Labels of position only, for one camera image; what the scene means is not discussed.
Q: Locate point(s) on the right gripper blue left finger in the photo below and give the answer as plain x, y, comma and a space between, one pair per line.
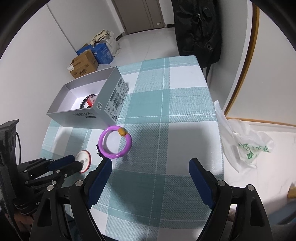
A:
96, 181

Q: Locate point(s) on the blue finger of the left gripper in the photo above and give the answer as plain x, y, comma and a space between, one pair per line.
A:
60, 163
66, 170

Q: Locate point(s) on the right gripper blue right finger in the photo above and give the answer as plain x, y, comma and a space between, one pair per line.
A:
202, 181

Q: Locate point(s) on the red white cartoon badge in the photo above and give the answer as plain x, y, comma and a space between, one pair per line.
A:
84, 157

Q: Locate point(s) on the red clear keychain charm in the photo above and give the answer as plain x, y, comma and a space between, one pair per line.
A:
91, 100

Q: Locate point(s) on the white green plastic bag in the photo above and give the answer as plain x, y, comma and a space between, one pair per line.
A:
240, 143

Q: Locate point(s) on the grey cardboard box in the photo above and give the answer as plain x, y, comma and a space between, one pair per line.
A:
70, 108

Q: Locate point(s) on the teal plaid tablecloth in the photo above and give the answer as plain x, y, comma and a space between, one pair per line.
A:
170, 116

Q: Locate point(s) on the brown cardboard box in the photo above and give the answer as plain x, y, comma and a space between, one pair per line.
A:
83, 64

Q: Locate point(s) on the blue cardboard box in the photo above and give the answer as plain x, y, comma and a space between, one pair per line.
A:
100, 51

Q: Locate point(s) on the cream tote bag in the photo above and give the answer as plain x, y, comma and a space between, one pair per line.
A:
107, 37

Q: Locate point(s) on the black backpack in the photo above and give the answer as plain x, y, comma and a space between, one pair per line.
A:
198, 30

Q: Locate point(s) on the grey door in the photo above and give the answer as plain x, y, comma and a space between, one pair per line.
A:
143, 15

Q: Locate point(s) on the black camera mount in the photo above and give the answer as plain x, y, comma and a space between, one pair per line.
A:
9, 174

